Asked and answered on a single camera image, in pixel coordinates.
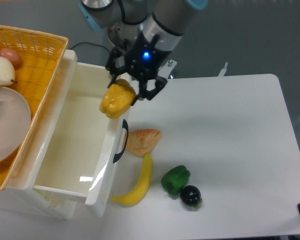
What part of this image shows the pale pink plate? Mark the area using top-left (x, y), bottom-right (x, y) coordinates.
top-left (0, 87), bottom-right (31, 162)

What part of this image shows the toy bread slice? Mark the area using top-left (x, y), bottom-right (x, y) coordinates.
top-left (126, 128), bottom-right (162, 158)

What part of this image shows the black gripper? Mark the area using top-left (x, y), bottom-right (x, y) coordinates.
top-left (105, 33), bottom-right (171, 107)

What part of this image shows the dark purple mangosteen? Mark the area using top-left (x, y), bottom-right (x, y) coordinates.
top-left (180, 185), bottom-right (203, 209)

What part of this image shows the black cable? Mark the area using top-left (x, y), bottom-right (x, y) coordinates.
top-left (69, 41), bottom-right (113, 66)

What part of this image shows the white upper drawer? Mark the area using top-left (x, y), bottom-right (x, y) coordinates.
top-left (34, 63), bottom-right (129, 217)

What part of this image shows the white metal bracket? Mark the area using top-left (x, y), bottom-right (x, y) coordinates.
top-left (218, 62), bottom-right (228, 77)

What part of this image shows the white drawer cabinet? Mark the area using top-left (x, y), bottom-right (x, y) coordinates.
top-left (0, 50), bottom-right (78, 219)

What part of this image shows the pink peach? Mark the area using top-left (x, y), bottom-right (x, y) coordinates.
top-left (0, 48), bottom-right (23, 69)

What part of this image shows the yellow banana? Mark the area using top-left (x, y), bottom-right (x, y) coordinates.
top-left (110, 153), bottom-right (153, 207)

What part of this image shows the orange woven basket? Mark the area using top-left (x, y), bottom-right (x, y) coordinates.
top-left (0, 25), bottom-right (69, 190)

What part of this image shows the yellow bell pepper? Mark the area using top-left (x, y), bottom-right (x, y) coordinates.
top-left (99, 78), bottom-right (136, 119)

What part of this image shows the white pear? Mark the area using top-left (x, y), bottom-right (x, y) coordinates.
top-left (0, 56), bottom-right (18, 86)

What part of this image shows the green bell pepper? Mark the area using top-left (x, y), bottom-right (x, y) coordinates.
top-left (161, 165), bottom-right (191, 196)

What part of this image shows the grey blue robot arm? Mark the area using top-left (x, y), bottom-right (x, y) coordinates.
top-left (78, 0), bottom-right (208, 103)

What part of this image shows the black drawer handle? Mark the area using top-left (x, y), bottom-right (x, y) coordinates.
top-left (113, 119), bottom-right (129, 164)

